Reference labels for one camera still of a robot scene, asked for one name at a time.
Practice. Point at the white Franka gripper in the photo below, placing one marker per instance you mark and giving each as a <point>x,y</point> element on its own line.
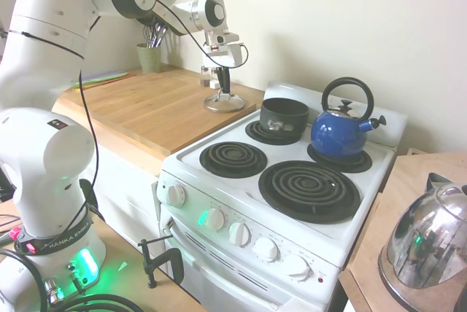
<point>224,56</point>

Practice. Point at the glass pot lid steel rim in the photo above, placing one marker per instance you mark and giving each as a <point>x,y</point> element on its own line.
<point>224,105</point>

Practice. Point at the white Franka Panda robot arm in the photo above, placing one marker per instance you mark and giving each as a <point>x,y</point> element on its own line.
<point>47,162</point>

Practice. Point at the black cooking pot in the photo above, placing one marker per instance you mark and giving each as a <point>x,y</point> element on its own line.
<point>284,117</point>

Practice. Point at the glass salt shaker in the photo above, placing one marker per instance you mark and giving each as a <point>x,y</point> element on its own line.
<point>214,79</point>

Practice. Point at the glass pepper shaker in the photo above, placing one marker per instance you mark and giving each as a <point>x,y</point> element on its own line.
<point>204,77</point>

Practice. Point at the small black coil burner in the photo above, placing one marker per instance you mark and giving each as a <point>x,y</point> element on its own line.
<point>233,159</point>
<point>359,164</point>
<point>255,134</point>

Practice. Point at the thick wooden butcher block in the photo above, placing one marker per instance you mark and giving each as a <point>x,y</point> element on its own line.
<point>153,108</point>

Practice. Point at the green utensil holder cup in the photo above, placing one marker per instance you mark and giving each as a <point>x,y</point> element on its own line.
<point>149,58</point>

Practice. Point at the metal whisk and utensils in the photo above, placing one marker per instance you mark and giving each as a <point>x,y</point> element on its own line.
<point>155,35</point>

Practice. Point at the green flat cutting mat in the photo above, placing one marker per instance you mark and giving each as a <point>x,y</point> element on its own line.
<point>109,81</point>

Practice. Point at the purple flat cutting mat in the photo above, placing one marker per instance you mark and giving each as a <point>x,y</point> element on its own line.
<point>104,76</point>

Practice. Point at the white stove knob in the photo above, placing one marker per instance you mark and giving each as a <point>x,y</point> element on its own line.
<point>214,219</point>
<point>239,234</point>
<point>176,195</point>
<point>296,267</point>
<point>266,250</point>

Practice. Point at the blue enamel whistling kettle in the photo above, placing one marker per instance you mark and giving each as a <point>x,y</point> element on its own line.
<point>339,137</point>

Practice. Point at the large black coil burner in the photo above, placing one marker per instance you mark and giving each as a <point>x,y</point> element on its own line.
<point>309,191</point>

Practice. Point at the white base cabinet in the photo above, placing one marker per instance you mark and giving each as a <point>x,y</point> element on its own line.
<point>127,199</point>

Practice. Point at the white electric stove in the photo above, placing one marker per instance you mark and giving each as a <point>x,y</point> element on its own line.
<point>226,253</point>

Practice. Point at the black C clamp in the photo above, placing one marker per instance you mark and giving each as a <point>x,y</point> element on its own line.
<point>171,259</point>

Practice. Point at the shiny steel electric kettle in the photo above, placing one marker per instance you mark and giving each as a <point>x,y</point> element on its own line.
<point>427,239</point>

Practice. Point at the pink plastic clip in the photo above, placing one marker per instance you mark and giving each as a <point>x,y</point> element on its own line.
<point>15,233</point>

